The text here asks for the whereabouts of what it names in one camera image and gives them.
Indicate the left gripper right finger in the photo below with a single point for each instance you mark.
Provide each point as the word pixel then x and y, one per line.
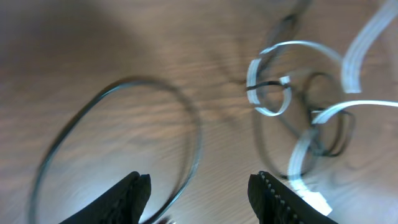
pixel 274 203

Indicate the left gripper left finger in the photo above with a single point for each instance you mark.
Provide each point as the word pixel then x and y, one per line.
pixel 123 203

